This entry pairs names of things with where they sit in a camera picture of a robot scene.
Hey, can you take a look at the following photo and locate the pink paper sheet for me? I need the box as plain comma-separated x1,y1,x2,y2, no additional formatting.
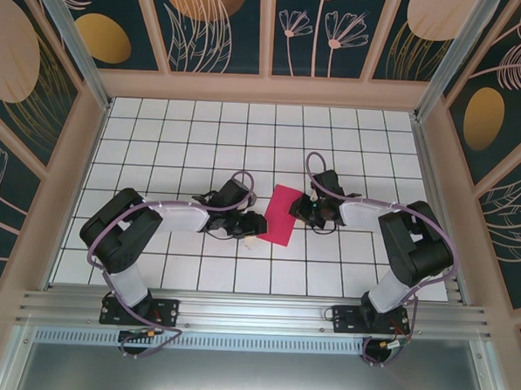
256,182,304,249

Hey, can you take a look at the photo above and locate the grey metal sheet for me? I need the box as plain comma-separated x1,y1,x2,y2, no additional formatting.
0,316,511,390

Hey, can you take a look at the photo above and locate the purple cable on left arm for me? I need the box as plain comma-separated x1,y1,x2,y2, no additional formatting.
81,162,258,366

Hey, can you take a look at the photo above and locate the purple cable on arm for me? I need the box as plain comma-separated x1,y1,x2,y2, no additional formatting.
81,162,258,366
294,151,464,372

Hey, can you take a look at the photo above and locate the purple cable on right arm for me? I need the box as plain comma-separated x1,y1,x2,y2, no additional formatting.
294,151,464,372

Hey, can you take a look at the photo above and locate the long aluminium mounting rail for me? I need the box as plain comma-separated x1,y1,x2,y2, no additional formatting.
15,280,496,348

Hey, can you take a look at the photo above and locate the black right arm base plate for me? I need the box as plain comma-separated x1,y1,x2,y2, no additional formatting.
330,303,412,338

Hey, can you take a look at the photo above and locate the slotted grey cable duct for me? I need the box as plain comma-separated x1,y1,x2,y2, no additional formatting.
33,320,367,359

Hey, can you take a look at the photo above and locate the aluminium side rail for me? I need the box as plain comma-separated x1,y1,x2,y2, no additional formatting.
401,113,480,307

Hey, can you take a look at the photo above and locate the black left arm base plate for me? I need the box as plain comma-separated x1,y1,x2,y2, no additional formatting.
99,294,182,330

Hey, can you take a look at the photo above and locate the dark floral wall panel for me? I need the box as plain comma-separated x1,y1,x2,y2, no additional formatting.
0,122,46,291
59,0,163,73
370,0,477,87
442,0,521,181
472,162,521,308
270,0,396,84
0,0,87,173
143,0,272,79

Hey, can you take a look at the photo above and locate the aluminium corner post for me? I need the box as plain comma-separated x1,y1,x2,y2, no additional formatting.
19,0,119,112
415,0,504,125

